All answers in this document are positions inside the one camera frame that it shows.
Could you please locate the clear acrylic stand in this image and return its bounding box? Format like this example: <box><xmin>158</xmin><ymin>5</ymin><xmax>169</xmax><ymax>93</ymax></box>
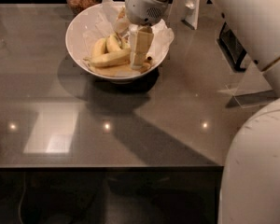
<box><xmin>217</xmin><ymin>61</ymin><xmax>276</xmax><ymax>108</ymax></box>

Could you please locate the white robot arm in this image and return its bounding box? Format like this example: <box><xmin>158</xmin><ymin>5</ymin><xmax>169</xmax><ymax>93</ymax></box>
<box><xmin>211</xmin><ymin>0</ymin><xmax>280</xmax><ymax>224</ymax></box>

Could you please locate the small right banana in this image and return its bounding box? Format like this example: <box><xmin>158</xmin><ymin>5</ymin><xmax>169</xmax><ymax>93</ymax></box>
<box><xmin>145</xmin><ymin>56</ymin><xmax>153</xmax><ymax>63</ymax></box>

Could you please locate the white ceramic bowl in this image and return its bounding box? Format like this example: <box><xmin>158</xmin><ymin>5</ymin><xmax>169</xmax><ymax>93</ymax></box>
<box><xmin>65</xmin><ymin>2</ymin><xmax>175</xmax><ymax>83</ymax></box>

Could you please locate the yellow banana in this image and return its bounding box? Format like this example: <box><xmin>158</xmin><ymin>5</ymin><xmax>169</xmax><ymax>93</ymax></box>
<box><xmin>90</xmin><ymin>63</ymin><xmax>151</xmax><ymax>77</ymax></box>
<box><xmin>106</xmin><ymin>34</ymin><xmax>121</xmax><ymax>52</ymax></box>
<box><xmin>91</xmin><ymin>38</ymin><xmax>106</xmax><ymax>58</ymax></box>
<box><xmin>83</xmin><ymin>49</ymin><xmax>131</xmax><ymax>67</ymax></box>

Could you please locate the crumpled white paper liner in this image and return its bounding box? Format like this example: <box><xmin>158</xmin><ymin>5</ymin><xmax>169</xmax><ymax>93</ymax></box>
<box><xmin>82</xmin><ymin>0</ymin><xmax>174</xmax><ymax>77</ymax></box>

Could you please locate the top front yellow banana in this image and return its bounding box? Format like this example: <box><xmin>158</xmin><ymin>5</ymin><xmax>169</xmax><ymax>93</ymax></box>
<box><xmin>83</xmin><ymin>49</ymin><xmax>131</xmax><ymax>67</ymax></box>

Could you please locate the left rear yellow banana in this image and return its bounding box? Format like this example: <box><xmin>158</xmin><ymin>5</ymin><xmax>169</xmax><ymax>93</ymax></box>
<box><xmin>91</xmin><ymin>38</ymin><xmax>106</xmax><ymax>58</ymax></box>

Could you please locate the bottom front yellow banana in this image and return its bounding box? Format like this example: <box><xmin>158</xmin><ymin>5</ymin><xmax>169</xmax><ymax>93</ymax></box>
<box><xmin>90</xmin><ymin>63</ymin><xmax>151</xmax><ymax>77</ymax></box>

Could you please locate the middle rear yellow banana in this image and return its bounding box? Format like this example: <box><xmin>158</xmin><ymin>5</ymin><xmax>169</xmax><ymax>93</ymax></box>
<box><xmin>106</xmin><ymin>34</ymin><xmax>121</xmax><ymax>52</ymax></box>

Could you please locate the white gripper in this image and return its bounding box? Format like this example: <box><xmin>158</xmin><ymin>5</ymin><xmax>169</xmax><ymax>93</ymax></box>
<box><xmin>113</xmin><ymin>0</ymin><xmax>169</xmax><ymax>70</ymax></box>

